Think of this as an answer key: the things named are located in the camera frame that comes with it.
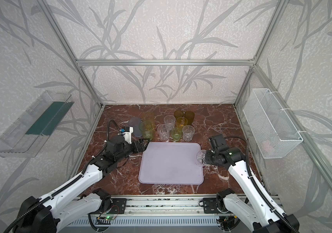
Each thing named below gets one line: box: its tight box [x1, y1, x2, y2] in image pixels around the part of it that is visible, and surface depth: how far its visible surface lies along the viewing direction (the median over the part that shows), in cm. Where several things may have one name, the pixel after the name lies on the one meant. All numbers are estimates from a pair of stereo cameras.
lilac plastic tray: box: [138, 141, 204, 185], surface depth 87 cm
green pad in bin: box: [25, 100, 75, 136], surface depth 68 cm
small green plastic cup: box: [171, 126, 183, 142], surface depth 102 cm
